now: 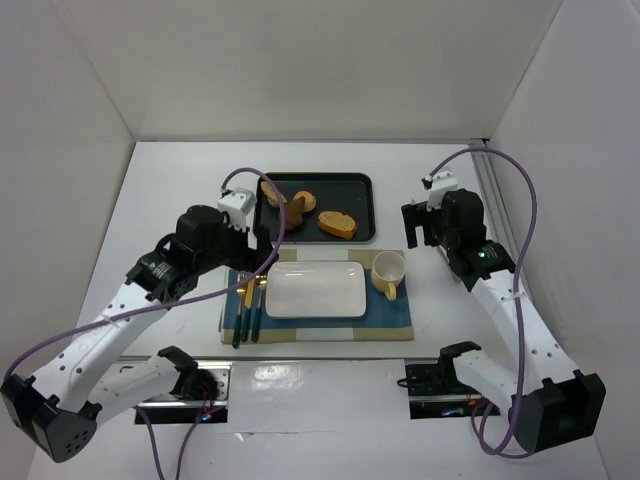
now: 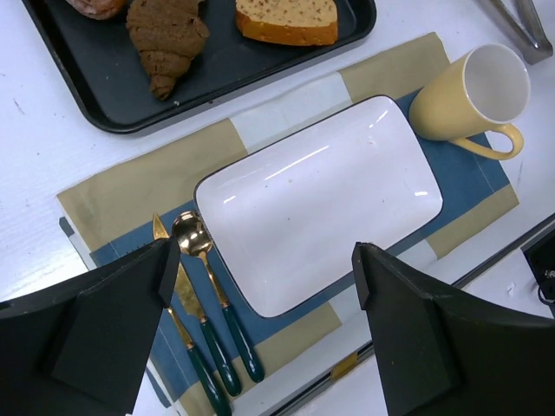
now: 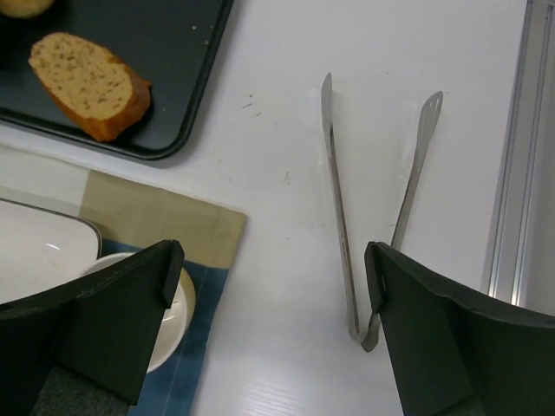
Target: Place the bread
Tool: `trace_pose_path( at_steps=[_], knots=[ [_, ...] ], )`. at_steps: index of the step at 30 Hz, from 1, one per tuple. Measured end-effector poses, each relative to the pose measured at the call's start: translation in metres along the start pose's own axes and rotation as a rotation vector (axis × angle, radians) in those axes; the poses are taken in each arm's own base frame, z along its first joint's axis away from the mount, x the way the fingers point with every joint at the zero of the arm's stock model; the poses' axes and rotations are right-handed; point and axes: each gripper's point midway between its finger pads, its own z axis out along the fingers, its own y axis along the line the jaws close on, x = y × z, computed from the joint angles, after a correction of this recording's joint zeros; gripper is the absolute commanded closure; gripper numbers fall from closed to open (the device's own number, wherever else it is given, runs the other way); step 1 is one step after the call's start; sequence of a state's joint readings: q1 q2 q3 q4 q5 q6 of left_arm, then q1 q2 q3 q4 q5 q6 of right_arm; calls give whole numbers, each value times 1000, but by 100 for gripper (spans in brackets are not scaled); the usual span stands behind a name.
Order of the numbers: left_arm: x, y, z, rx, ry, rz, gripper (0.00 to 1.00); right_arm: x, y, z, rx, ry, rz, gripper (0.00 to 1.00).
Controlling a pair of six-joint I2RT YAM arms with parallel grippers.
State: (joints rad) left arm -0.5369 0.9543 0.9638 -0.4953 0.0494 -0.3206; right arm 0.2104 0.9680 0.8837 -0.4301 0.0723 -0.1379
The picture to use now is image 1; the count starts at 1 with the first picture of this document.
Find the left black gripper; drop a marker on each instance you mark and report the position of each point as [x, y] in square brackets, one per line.
[261, 245]

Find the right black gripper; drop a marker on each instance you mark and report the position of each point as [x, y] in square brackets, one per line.
[415, 220]

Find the toasted bread slice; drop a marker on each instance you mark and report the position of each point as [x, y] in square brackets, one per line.
[337, 224]

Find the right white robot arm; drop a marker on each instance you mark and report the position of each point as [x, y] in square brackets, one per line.
[548, 400]

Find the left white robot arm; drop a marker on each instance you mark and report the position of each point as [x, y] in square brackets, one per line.
[58, 392]

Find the dark brown bread piece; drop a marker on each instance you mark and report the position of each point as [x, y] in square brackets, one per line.
[294, 213]

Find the bread slice far left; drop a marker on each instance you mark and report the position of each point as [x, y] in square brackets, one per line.
[272, 196]

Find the round bread slice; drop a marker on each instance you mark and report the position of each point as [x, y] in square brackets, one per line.
[308, 198]

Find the white rectangular plate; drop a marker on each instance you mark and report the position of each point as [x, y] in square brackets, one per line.
[316, 289]

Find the yellow mug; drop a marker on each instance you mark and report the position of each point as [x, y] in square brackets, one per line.
[387, 273]

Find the gold spoon green handle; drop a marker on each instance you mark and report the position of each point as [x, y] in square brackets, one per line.
[256, 322]

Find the gold knife green handle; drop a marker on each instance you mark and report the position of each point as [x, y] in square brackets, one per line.
[247, 312]

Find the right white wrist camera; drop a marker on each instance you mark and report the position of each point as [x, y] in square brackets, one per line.
[437, 185]

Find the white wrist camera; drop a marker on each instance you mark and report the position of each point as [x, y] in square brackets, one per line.
[437, 185]
[235, 205]

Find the gold fork green handle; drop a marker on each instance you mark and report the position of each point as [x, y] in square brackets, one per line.
[241, 292]

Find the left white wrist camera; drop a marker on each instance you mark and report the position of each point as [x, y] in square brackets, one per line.
[235, 205]

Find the aluminium rail right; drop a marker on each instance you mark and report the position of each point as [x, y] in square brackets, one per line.
[495, 210]

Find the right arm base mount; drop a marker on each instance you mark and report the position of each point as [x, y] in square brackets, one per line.
[429, 397]

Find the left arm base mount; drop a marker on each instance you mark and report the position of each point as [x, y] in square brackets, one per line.
[211, 398]

